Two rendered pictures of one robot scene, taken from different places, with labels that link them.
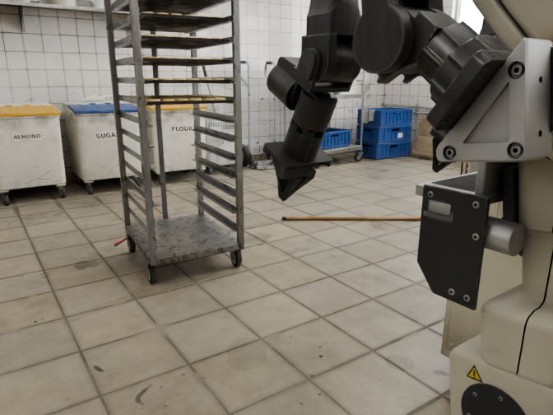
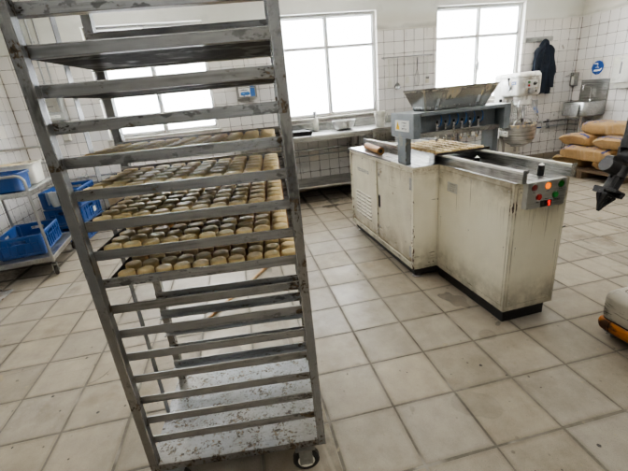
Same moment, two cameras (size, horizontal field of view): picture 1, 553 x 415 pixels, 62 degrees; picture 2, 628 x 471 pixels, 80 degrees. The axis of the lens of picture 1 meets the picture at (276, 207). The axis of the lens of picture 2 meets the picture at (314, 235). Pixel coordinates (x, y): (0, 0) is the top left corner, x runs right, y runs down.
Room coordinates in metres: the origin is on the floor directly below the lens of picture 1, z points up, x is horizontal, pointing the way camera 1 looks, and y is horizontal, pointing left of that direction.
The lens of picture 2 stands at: (1.56, 1.52, 1.34)
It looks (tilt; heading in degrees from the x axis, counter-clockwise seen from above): 20 degrees down; 294
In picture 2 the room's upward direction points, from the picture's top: 5 degrees counter-clockwise
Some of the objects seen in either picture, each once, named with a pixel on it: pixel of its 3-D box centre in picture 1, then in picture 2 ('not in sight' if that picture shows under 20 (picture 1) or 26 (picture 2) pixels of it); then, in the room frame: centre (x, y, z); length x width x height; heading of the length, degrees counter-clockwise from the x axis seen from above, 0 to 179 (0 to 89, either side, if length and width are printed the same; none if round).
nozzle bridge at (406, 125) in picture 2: not in sight; (448, 133); (1.71, -1.33, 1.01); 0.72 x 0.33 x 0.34; 36
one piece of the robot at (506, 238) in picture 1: (506, 213); not in sight; (0.68, -0.35, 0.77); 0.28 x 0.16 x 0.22; 126
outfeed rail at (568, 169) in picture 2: not in sight; (456, 149); (1.66, -1.51, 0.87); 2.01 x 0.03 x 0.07; 126
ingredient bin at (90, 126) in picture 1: (104, 145); not in sight; (4.21, 1.58, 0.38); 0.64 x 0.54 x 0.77; 33
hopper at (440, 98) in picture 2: not in sight; (449, 97); (1.71, -1.33, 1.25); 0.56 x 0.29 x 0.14; 36
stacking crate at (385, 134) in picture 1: (383, 132); (75, 210); (5.97, -1.39, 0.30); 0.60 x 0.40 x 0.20; 124
